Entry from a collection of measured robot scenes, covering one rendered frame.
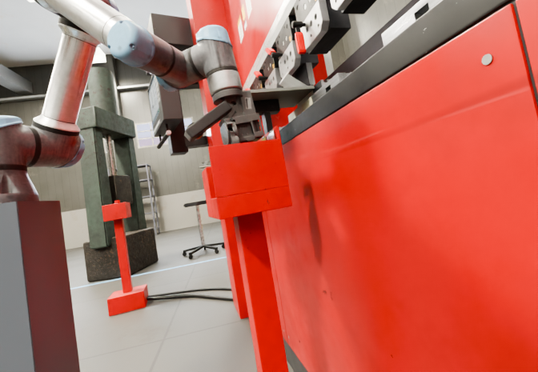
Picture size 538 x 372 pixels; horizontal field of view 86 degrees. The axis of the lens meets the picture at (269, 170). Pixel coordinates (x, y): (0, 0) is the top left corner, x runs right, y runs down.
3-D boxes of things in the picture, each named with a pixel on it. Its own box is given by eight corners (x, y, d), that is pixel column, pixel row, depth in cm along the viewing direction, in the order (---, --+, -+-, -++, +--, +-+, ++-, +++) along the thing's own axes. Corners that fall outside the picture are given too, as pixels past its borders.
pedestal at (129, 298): (115, 307, 229) (102, 202, 235) (149, 298, 236) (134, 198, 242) (108, 316, 210) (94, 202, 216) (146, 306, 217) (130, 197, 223)
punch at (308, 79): (299, 101, 104) (295, 75, 105) (304, 100, 105) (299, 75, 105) (311, 90, 95) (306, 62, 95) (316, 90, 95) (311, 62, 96)
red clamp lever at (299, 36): (296, 55, 84) (290, 23, 84) (309, 55, 85) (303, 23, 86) (299, 52, 82) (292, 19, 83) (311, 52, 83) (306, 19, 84)
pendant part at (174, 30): (158, 157, 224) (142, 51, 230) (190, 154, 237) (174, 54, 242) (169, 142, 180) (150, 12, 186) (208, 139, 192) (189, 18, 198)
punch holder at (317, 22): (301, 55, 89) (292, 5, 91) (326, 54, 92) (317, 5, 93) (323, 26, 75) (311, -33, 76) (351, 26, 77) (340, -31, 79)
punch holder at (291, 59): (281, 82, 109) (274, 39, 110) (302, 80, 111) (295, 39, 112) (295, 62, 94) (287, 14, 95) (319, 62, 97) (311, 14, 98)
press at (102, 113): (79, 287, 320) (51, 58, 338) (110, 268, 407) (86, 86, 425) (146, 274, 332) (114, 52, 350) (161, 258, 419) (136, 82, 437)
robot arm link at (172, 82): (138, 52, 66) (177, 33, 62) (171, 69, 76) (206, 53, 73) (145, 85, 65) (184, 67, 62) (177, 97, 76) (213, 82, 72)
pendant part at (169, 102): (154, 137, 217) (146, 90, 220) (170, 136, 223) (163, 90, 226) (162, 119, 178) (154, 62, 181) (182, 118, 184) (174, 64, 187)
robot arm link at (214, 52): (204, 45, 73) (234, 31, 70) (214, 87, 72) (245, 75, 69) (185, 33, 65) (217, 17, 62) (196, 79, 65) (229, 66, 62)
